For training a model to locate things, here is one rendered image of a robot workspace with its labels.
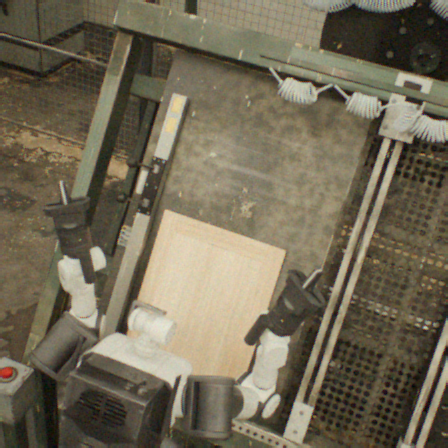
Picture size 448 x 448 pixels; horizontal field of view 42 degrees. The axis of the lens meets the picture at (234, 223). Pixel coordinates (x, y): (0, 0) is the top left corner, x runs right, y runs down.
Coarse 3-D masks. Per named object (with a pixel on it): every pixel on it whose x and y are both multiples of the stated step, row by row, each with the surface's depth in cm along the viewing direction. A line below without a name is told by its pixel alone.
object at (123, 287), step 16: (176, 96) 195; (176, 128) 195; (160, 144) 196; (160, 192) 200; (144, 224) 198; (144, 240) 200; (128, 256) 200; (128, 272) 200; (128, 288) 200; (112, 304) 201; (112, 320) 201
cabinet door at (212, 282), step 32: (192, 224) 197; (160, 256) 199; (192, 256) 197; (224, 256) 195; (256, 256) 192; (160, 288) 200; (192, 288) 197; (224, 288) 195; (256, 288) 192; (192, 320) 198; (224, 320) 195; (192, 352) 198; (224, 352) 196
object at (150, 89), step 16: (144, 80) 205; (160, 80) 204; (144, 96) 205; (160, 96) 204; (144, 128) 207; (144, 144) 208; (128, 176) 209; (416, 176) 186; (432, 176) 185; (128, 192) 209; (128, 208) 212; (112, 224) 211; (112, 240) 211; (112, 256) 210; (96, 272) 211; (352, 352) 191; (368, 352) 190; (368, 368) 191; (416, 384) 187
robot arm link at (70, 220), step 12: (48, 204) 159; (72, 204) 157; (84, 204) 158; (48, 216) 157; (60, 216) 158; (72, 216) 158; (84, 216) 160; (60, 228) 159; (72, 228) 159; (84, 228) 161; (60, 240) 160; (72, 240) 159; (84, 240) 161
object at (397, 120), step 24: (384, 120) 174; (408, 120) 164; (384, 144) 177; (384, 168) 181; (384, 192) 178; (360, 216) 179; (360, 240) 183; (360, 264) 180; (336, 288) 182; (336, 312) 185; (336, 336) 182; (312, 360) 184; (312, 384) 187; (312, 408) 184; (288, 432) 186
